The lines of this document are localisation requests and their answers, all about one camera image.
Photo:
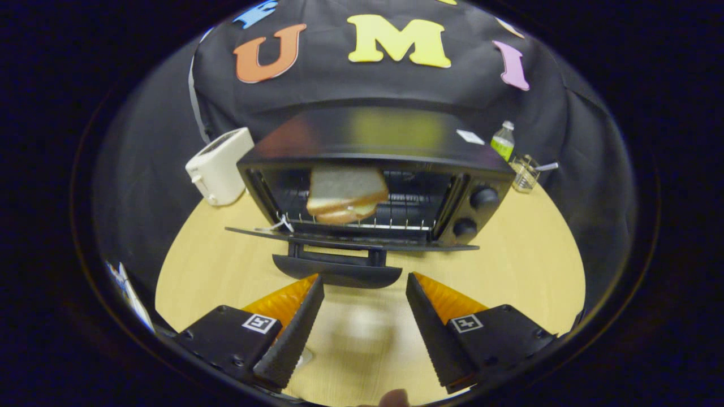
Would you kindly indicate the black backdrop cloth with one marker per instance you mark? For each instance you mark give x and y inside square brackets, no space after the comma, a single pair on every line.
[350,85]

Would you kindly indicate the metal spoon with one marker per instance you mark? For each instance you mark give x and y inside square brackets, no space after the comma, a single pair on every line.
[547,167]

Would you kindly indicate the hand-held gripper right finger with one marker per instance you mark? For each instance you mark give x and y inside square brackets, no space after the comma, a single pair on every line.
[432,333]

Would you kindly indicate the lettuce sandwich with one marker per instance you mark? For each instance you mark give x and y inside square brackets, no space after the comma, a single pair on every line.
[345,189]

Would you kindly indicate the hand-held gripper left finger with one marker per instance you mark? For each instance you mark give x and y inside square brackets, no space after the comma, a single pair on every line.
[294,333]

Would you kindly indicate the green label plastic bottle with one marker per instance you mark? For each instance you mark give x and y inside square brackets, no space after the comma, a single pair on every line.
[502,144]

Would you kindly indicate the white pop-up toaster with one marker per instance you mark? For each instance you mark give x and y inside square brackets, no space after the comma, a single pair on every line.
[218,167]

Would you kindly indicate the black toaster oven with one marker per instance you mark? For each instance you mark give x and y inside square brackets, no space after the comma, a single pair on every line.
[367,135]

